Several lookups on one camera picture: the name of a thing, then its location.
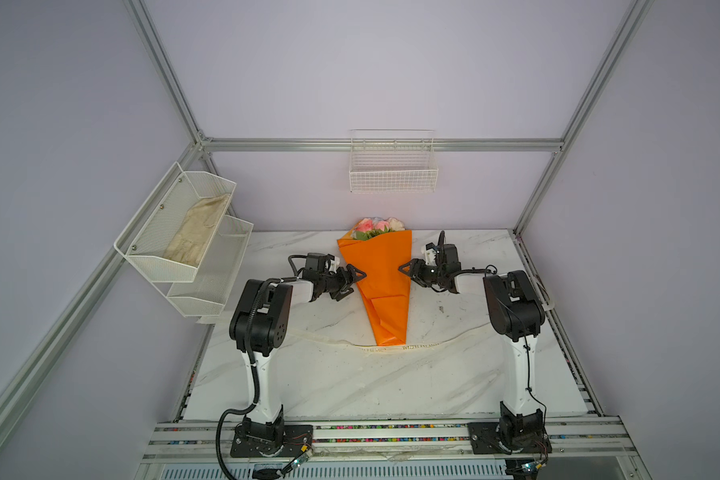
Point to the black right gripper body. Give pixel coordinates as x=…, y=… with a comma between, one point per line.
x=428, y=276

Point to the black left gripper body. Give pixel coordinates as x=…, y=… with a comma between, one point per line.
x=334, y=284

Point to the orange wrapping paper sheet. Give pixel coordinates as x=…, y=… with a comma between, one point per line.
x=385, y=291

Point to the cream fake rose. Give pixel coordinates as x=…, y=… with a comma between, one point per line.
x=395, y=224

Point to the cream printed ribbon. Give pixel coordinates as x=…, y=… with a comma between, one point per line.
x=325, y=340

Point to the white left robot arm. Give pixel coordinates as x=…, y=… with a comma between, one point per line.
x=258, y=328

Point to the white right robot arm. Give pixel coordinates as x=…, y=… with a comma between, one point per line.
x=516, y=315

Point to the lower white mesh shelf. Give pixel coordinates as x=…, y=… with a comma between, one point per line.
x=208, y=294

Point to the white mesh shelf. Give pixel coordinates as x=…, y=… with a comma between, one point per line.
x=148, y=241
x=208, y=294

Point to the beige cloth glove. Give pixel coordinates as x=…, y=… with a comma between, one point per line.
x=194, y=235

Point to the upper white mesh shelf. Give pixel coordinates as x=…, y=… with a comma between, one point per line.
x=148, y=241

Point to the white wire wall basket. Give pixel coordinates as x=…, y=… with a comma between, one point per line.
x=392, y=171

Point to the aluminium frame crossbar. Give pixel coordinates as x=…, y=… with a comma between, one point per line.
x=348, y=144

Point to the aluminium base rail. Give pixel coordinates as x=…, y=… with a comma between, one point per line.
x=589, y=447

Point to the aluminium frame post right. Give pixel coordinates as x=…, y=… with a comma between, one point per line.
x=623, y=36

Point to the aluminium frame post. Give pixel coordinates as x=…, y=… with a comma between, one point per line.
x=147, y=31
x=623, y=36

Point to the aluminium frame post left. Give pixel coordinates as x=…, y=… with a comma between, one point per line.
x=147, y=31

